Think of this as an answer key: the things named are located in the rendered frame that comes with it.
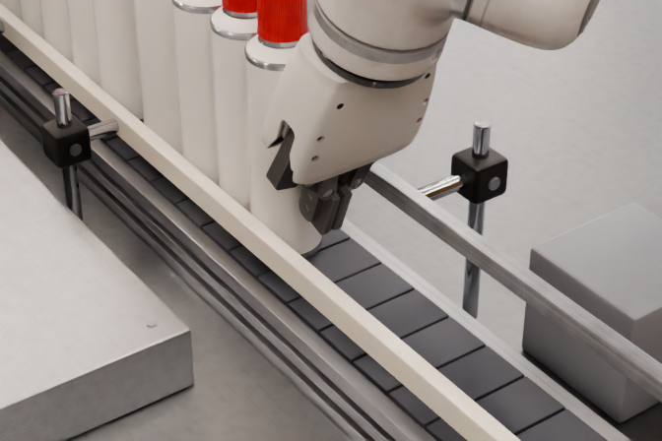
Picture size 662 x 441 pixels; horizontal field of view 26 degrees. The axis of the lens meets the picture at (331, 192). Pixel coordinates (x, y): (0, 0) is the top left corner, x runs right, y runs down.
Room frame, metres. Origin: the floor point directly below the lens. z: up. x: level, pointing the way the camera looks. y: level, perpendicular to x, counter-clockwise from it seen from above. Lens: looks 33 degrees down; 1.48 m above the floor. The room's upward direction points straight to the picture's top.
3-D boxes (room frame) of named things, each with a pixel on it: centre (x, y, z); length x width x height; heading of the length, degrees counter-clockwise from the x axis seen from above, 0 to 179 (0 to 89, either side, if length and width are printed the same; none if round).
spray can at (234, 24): (0.91, 0.06, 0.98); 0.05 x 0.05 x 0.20
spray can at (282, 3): (0.86, 0.03, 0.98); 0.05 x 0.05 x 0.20
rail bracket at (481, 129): (0.83, -0.09, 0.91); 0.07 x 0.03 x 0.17; 125
